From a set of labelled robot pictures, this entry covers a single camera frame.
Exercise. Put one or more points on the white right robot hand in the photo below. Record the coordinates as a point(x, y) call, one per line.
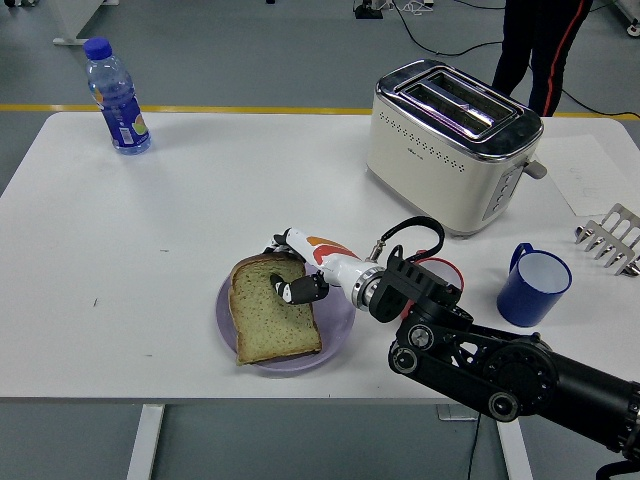
point(335, 262)

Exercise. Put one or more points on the brown bread slice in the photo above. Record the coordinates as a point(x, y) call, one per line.
point(270, 325)

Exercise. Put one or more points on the cream chrome toaster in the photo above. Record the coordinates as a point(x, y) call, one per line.
point(425, 165)

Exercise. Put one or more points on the grey toaster lever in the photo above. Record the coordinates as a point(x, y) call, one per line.
point(534, 170)

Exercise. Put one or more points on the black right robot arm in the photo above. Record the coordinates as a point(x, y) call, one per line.
point(500, 365)

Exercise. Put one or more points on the purple plate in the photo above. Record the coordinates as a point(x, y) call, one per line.
point(335, 325)

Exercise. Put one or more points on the blue mug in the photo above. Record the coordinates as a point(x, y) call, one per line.
point(522, 305)

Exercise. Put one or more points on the black power strip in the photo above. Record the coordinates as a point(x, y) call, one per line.
point(369, 10)

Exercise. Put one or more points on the blue water bottle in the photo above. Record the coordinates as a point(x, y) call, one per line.
point(122, 115)

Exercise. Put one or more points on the white table leg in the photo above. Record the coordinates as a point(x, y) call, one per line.
point(145, 440)
point(515, 455)

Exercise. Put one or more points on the metal toast rack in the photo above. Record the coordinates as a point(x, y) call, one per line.
point(610, 240)

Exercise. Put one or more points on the person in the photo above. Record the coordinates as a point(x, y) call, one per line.
point(540, 40)

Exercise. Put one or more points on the white furniture base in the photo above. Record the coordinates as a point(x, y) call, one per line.
point(75, 20)

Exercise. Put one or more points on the clear under-table bracket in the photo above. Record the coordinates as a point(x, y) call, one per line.
point(450, 412)

